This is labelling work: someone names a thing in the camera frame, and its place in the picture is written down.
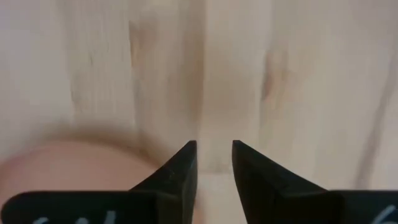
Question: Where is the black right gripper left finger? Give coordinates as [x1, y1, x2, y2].
[0, 139, 198, 224]

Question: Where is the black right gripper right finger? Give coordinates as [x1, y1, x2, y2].
[231, 139, 398, 224]

